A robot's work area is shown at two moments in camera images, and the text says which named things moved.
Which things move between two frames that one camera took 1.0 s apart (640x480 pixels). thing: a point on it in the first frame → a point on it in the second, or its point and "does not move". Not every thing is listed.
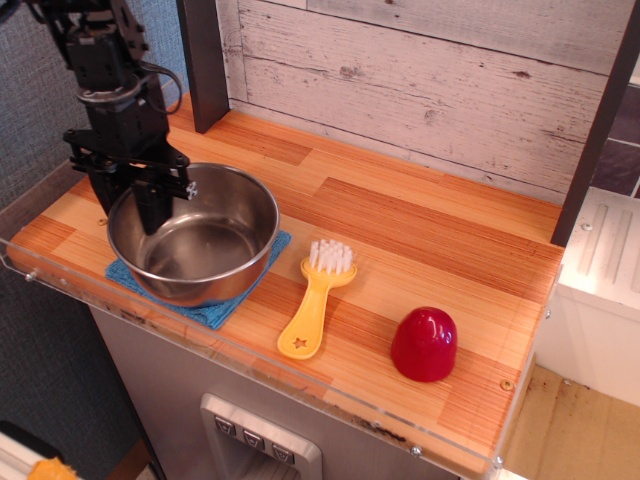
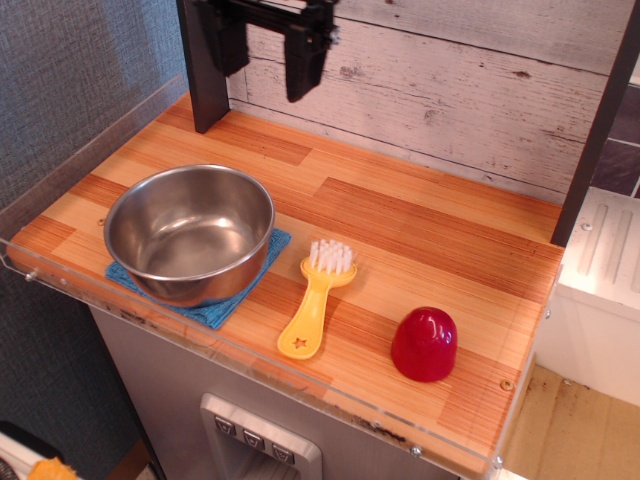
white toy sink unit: x=591 y=335 does not move
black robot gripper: x=127 y=134 → x=307 y=47
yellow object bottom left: x=51 y=469 does not move
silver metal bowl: x=216 y=246 does not move
